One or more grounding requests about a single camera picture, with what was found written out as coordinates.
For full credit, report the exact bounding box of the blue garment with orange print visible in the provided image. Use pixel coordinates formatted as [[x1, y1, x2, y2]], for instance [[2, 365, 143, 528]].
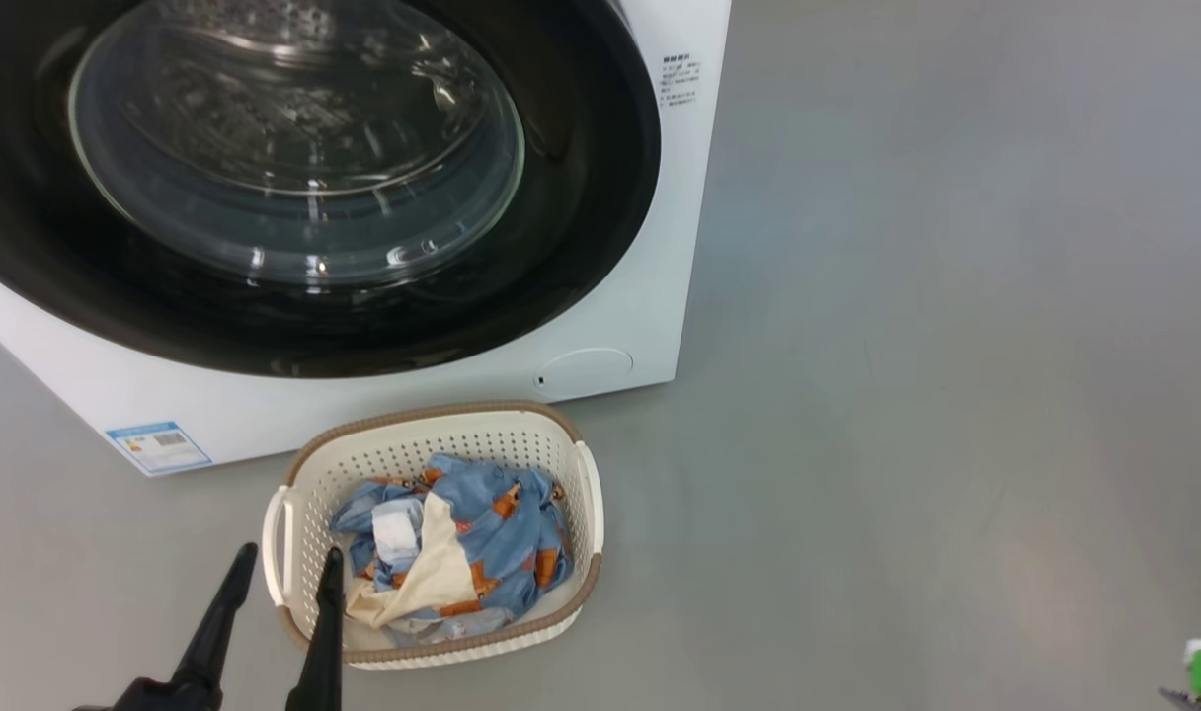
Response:
[[329, 452, 572, 638]]

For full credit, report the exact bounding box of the black-rimmed glass washer door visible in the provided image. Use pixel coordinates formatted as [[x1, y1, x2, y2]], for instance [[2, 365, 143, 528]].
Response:
[[0, 0, 663, 379]]

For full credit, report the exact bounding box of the white front-load washing machine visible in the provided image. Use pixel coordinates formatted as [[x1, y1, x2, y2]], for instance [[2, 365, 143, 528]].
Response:
[[0, 0, 733, 477]]

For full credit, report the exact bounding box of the small white cloth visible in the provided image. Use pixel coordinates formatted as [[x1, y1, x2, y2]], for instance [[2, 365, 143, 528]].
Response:
[[371, 499, 424, 566]]

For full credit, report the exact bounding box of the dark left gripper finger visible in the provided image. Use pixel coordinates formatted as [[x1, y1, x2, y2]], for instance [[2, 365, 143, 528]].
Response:
[[284, 546, 347, 711], [166, 541, 260, 705]]

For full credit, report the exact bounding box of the round white filter cover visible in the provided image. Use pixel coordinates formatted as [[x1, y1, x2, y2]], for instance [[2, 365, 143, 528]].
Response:
[[534, 348, 634, 401]]

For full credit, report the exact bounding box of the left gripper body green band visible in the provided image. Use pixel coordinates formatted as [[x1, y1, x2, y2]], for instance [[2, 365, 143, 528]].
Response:
[[72, 676, 222, 711]]

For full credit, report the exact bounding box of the cream perforated laundry basket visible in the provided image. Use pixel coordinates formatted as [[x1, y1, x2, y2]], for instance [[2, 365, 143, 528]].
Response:
[[262, 400, 604, 671]]

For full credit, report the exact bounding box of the cream cloth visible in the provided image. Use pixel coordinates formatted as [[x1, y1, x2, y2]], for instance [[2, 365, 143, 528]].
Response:
[[346, 491, 481, 630]]

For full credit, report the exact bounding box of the blue energy label sticker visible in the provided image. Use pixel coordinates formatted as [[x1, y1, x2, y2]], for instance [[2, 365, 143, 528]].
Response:
[[105, 422, 213, 475]]

